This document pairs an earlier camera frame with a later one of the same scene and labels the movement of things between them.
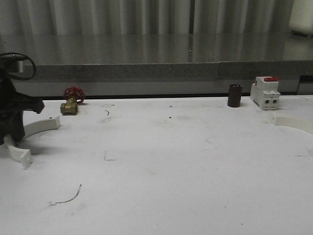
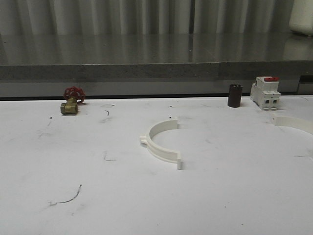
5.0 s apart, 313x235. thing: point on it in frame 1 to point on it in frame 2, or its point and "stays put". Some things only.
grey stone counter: (163, 65) stays put
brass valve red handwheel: (73, 95) stays put
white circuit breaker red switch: (264, 92) stays put
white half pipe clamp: (24, 154) to (163, 152)
